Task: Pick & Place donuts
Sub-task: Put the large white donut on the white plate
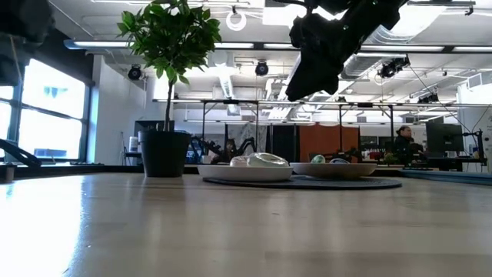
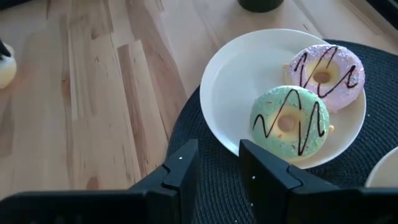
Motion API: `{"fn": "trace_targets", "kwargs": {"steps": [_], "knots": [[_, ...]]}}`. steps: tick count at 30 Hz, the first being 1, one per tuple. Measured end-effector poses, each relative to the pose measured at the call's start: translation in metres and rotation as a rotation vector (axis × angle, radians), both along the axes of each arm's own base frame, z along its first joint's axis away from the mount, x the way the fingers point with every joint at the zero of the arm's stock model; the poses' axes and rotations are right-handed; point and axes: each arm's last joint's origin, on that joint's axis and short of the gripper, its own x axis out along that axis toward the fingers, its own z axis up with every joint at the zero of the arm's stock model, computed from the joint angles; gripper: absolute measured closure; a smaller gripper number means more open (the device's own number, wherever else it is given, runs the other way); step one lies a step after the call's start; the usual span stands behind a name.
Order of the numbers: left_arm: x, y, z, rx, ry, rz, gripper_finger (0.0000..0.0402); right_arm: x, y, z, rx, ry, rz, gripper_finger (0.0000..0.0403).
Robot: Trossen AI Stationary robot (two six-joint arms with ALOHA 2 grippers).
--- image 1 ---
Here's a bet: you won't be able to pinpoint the large green chocolate-drizzled donut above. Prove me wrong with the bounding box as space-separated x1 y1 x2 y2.
247 152 290 169

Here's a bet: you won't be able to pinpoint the black metal station frame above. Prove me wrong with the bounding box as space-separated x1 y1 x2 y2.
152 98 492 165

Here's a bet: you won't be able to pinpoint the white ring lamp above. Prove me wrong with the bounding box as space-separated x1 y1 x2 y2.
225 10 248 32

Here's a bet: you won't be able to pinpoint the black overhead rig camera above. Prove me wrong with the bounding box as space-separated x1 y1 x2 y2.
377 55 411 80

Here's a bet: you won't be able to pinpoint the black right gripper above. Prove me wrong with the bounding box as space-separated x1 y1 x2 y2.
285 3 385 102

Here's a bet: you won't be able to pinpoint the person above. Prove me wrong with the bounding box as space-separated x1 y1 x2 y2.
391 125 424 167

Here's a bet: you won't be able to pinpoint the black round woven placemat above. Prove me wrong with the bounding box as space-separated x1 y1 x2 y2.
202 175 403 191

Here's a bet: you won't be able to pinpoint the large purple chocolate-drizzled donut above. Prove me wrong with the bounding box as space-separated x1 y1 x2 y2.
229 155 251 168

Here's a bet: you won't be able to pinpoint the green potted plant black pot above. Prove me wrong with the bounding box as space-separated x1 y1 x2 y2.
117 0 223 179

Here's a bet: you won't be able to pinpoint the white round plate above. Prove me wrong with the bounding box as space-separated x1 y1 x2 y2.
197 164 294 182

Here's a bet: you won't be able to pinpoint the orange partition panel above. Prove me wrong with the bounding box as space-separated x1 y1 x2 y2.
298 123 361 162

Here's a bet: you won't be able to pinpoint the black background robot arms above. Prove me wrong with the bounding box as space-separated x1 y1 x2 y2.
191 136 257 165

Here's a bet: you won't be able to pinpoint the black computer monitor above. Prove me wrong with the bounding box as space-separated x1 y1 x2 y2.
425 122 465 154

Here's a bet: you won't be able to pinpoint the beige round plate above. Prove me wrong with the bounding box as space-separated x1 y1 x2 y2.
290 162 378 180

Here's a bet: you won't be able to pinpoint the grey side table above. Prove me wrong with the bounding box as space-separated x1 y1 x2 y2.
399 168 492 187

